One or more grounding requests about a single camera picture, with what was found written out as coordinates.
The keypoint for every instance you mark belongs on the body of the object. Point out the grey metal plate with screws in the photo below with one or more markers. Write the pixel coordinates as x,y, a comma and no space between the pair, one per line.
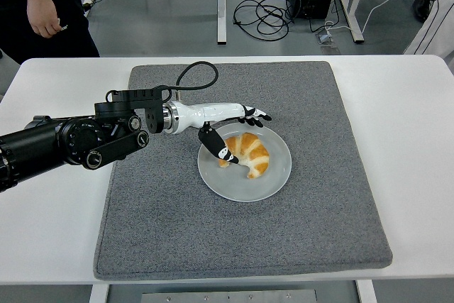
227,296

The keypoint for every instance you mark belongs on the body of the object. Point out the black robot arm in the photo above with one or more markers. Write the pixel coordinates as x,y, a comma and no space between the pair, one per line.
35,147

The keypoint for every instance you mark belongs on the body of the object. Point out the white straight desk leg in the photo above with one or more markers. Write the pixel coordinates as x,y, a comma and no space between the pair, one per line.
221,15

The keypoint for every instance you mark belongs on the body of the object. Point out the grey fabric mat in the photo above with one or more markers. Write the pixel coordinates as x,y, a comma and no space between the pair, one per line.
248,239

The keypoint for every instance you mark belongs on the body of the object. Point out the white table leg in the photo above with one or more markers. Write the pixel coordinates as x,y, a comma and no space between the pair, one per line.
366,292
98,294

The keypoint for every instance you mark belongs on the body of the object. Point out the person's hand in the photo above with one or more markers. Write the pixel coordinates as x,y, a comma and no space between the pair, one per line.
44,21

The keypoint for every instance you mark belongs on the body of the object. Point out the small white handheld item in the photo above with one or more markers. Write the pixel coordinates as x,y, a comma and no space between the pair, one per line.
63,27

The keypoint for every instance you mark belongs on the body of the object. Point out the white desk leg with foot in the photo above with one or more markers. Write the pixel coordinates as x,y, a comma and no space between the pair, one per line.
357,35

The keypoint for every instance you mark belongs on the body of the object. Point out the metal floor socket box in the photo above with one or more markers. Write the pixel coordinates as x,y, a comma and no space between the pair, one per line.
324,38

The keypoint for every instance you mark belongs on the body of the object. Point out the golden croissant bread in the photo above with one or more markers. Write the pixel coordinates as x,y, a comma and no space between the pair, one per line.
252,154

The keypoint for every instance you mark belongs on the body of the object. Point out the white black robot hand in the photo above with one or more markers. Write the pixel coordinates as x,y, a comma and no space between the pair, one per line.
213,113

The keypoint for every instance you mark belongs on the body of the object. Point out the pale grey round plate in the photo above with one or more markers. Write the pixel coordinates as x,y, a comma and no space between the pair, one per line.
230,182

